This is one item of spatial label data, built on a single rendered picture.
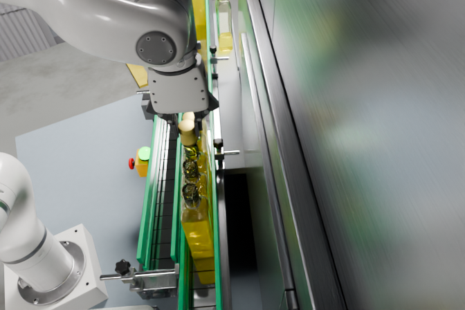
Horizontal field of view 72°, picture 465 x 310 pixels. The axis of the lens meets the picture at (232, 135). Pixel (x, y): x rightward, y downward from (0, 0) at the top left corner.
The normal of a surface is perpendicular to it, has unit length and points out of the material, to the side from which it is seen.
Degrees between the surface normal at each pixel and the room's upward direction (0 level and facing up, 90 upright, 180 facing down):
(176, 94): 92
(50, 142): 0
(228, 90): 0
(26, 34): 90
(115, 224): 0
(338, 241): 90
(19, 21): 90
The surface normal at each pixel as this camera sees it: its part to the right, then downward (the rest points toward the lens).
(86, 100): -0.04, -0.67
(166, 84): -0.01, 0.75
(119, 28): 0.12, 0.53
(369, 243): -1.00, 0.07
